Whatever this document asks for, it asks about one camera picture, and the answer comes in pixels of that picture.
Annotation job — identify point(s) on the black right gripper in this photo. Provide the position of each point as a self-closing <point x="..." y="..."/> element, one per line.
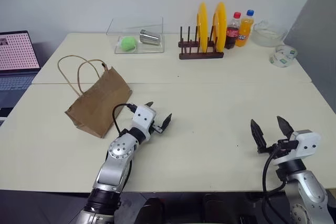
<point x="283" y="148"/>

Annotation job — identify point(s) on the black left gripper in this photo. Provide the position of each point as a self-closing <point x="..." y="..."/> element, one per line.
<point x="156" y="129"/>

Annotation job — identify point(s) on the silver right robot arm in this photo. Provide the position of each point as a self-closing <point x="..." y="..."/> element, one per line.
<point x="307" y="190"/>

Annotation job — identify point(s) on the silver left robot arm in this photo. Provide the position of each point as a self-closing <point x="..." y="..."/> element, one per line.
<point x="116" y="161"/>

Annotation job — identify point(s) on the brown paper bag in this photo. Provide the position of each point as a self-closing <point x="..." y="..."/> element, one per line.
<point x="102" y="103"/>

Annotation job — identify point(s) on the clear plastic box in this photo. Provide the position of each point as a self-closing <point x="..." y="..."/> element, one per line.
<point x="147" y="48"/>

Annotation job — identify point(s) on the dark wooden dish rack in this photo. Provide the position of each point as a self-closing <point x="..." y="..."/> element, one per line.
<point x="200" y="55"/>

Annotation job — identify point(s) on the clear tape roll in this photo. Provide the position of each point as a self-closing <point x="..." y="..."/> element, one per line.
<point x="282" y="58"/>

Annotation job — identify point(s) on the green fuzzy ball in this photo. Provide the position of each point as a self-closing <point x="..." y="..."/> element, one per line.
<point x="128" y="43"/>

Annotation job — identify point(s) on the shiny metal cup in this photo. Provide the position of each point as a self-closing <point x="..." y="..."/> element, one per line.
<point x="149" y="37"/>

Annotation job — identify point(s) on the clear glass bowl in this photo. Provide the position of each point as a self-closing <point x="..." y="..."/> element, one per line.
<point x="267" y="39"/>

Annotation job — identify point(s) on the yellow plate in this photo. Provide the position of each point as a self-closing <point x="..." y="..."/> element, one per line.
<point x="202" y="24"/>
<point x="220" y="24"/>

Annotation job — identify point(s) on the dark rounded shape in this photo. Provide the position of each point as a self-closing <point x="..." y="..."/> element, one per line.
<point x="151" y="212"/>

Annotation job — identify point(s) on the orange soda bottle blue cap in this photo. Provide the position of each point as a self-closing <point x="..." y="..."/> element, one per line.
<point x="244" y="33"/>

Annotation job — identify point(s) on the cola bottle red cap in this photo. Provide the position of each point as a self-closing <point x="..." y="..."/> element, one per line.
<point x="232" y="35"/>

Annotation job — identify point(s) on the open laptop computer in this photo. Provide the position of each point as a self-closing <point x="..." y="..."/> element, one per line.
<point x="15" y="53"/>

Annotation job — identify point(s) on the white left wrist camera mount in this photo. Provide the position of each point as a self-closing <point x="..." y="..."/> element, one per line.
<point x="143" y="119"/>

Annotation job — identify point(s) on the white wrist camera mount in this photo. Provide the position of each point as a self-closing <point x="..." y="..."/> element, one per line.
<point x="143" y="119"/>
<point x="307" y="144"/>

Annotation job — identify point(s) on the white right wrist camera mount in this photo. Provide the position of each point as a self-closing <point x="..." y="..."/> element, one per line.
<point x="307" y="144"/>

